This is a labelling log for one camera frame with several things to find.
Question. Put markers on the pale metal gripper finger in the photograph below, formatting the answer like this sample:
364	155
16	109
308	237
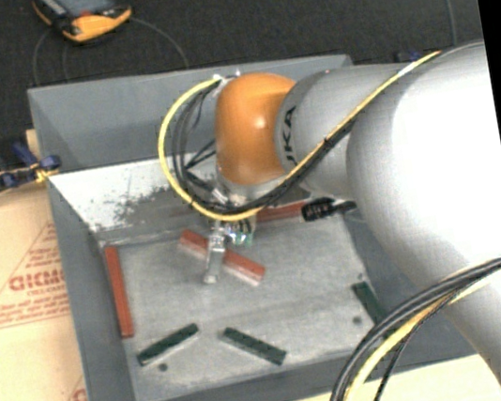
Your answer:
220	256
209	262

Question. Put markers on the grey metal bin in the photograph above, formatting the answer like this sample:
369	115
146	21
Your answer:
297	310

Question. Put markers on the red-brown flat block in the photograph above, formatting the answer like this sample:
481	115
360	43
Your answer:
245	267
281	212
120	293

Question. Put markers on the brown cardboard board red print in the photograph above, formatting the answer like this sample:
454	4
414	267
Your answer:
29	355

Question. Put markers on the black cylinder on white bracket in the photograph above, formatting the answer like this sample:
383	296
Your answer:
321	209

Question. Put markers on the dark green flat block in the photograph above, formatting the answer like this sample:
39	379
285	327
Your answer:
253	345
368	301
167	344

